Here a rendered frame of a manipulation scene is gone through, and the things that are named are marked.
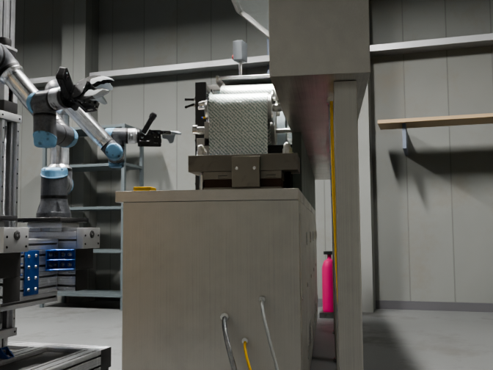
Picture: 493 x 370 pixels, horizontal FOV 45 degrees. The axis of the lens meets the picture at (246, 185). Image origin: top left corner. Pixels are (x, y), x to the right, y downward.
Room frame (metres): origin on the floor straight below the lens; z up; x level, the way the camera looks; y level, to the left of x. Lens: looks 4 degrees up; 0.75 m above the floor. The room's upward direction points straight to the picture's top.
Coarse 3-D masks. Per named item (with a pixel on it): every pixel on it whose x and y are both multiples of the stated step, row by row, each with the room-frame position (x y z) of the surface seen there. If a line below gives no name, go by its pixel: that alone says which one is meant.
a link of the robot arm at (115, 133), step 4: (108, 128) 2.80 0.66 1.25; (112, 128) 2.80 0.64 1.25; (116, 128) 2.80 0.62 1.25; (120, 128) 2.80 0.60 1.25; (124, 128) 2.81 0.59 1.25; (108, 132) 2.78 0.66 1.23; (112, 132) 2.78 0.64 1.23; (116, 132) 2.79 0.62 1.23; (120, 132) 2.79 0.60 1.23; (124, 132) 2.79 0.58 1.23; (112, 136) 2.78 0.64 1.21; (116, 136) 2.79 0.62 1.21; (120, 136) 2.79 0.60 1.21; (124, 136) 2.79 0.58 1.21; (116, 140) 2.79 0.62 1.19; (120, 140) 2.80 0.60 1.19; (124, 140) 2.80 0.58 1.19; (120, 144) 2.80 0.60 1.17; (124, 144) 2.82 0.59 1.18
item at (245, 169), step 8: (232, 160) 2.10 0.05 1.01; (240, 160) 2.10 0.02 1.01; (248, 160) 2.09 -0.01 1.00; (256, 160) 2.09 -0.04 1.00; (232, 168) 2.10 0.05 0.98; (240, 168) 2.10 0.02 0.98; (248, 168) 2.09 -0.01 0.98; (256, 168) 2.09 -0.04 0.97; (232, 176) 2.10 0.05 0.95; (240, 176) 2.10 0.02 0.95; (248, 176) 2.09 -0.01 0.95; (256, 176) 2.09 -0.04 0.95; (232, 184) 2.10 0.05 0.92; (240, 184) 2.10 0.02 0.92; (248, 184) 2.09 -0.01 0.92; (256, 184) 2.09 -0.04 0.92
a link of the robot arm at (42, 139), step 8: (40, 112) 1.95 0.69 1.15; (40, 120) 1.95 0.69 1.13; (48, 120) 1.95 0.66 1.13; (40, 128) 1.95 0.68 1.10; (48, 128) 1.95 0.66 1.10; (56, 128) 1.99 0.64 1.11; (64, 128) 2.05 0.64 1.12; (40, 136) 1.95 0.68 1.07; (48, 136) 1.95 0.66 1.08; (56, 136) 2.00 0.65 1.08; (64, 136) 2.04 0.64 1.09; (40, 144) 1.96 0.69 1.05; (48, 144) 1.96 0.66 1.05
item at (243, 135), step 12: (216, 120) 2.33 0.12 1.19; (228, 120) 2.32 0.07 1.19; (240, 120) 2.32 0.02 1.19; (252, 120) 2.31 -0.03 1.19; (264, 120) 2.30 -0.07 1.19; (216, 132) 2.33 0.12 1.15; (228, 132) 2.32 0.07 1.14; (240, 132) 2.32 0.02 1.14; (252, 132) 2.31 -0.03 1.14; (264, 132) 2.30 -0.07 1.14; (216, 144) 2.33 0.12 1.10; (228, 144) 2.32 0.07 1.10; (240, 144) 2.32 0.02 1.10; (252, 144) 2.31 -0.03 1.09; (264, 144) 2.30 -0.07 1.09
